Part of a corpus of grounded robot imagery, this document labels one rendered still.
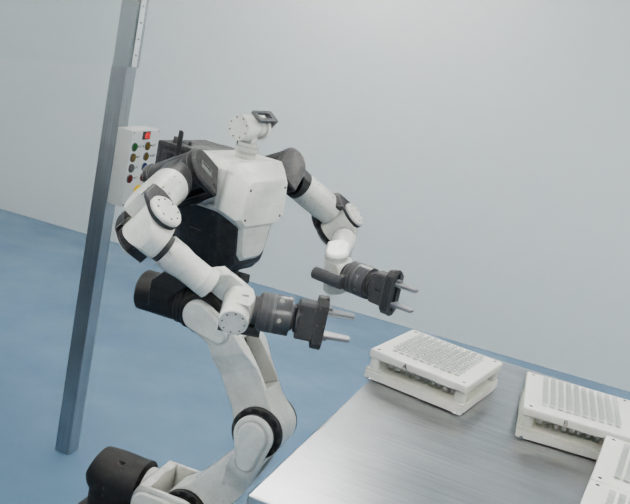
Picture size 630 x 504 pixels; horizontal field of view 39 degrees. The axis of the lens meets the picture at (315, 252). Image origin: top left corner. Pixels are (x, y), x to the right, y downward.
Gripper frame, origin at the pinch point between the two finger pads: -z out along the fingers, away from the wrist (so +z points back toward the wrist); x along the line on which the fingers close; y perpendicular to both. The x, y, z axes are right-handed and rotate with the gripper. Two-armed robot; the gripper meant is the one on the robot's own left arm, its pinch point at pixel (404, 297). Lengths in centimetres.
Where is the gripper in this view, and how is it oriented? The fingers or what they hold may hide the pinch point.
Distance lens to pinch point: 231.9
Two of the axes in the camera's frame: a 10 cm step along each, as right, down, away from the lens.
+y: -6.1, 0.7, -7.9
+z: -7.7, -3.0, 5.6
